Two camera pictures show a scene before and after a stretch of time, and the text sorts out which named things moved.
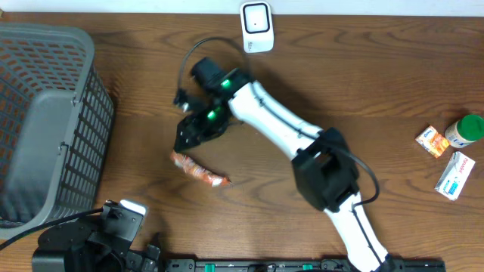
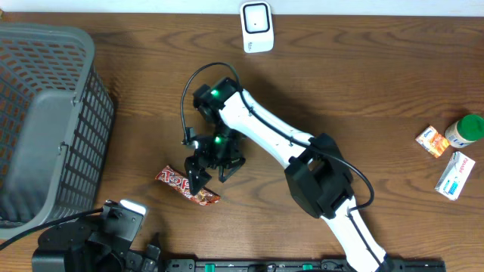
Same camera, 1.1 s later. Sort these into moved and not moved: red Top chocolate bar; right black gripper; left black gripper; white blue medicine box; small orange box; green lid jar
Moved: right black gripper; red Top chocolate bar
Not moved: left black gripper; white blue medicine box; small orange box; green lid jar
